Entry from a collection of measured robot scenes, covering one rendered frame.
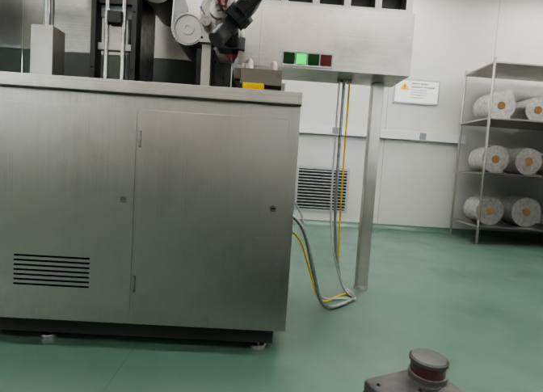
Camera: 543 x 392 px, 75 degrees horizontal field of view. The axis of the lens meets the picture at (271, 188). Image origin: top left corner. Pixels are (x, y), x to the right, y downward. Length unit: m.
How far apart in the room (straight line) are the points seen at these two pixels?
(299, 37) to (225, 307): 1.28
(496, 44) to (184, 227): 4.42
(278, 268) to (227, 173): 0.36
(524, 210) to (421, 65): 1.90
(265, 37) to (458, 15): 3.37
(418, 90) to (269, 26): 2.90
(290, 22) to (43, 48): 1.08
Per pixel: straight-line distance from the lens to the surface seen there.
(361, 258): 2.07
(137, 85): 1.24
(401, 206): 4.43
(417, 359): 0.78
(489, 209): 4.34
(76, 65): 2.04
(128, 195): 1.26
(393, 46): 1.96
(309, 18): 1.91
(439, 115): 4.60
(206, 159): 1.19
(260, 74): 1.44
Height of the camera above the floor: 0.66
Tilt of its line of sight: 4 degrees down
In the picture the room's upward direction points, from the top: 4 degrees clockwise
